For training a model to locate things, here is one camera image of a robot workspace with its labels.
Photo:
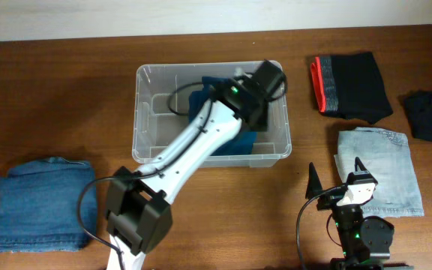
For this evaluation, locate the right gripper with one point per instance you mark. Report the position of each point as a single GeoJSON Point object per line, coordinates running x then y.
{"type": "Point", "coordinates": [313, 187]}

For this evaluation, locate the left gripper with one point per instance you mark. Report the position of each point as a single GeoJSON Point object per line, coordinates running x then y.
{"type": "Point", "coordinates": [259, 122]}

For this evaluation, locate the dark teal shirt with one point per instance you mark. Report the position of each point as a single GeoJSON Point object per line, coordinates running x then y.
{"type": "Point", "coordinates": [240, 145]}

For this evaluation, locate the blue denim jeans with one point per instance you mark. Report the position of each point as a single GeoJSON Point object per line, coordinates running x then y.
{"type": "Point", "coordinates": [38, 205]}

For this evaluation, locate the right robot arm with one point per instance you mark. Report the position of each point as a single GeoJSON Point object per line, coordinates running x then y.
{"type": "Point", "coordinates": [365, 241]}

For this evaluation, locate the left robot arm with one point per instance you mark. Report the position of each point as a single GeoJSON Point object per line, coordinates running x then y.
{"type": "Point", "coordinates": [138, 204]}

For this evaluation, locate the folded light grey jeans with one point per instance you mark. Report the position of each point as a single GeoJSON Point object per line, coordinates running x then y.
{"type": "Point", "coordinates": [386, 155]}

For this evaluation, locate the black shorts red waistband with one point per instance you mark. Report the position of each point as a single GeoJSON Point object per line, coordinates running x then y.
{"type": "Point", "coordinates": [350, 87]}

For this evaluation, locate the clear plastic storage bin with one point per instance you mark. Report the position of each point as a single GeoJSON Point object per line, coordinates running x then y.
{"type": "Point", "coordinates": [155, 126]}

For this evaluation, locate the black garment white logo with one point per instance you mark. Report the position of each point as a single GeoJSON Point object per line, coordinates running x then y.
{"type": "Point", "coordinates": [418, 108]}

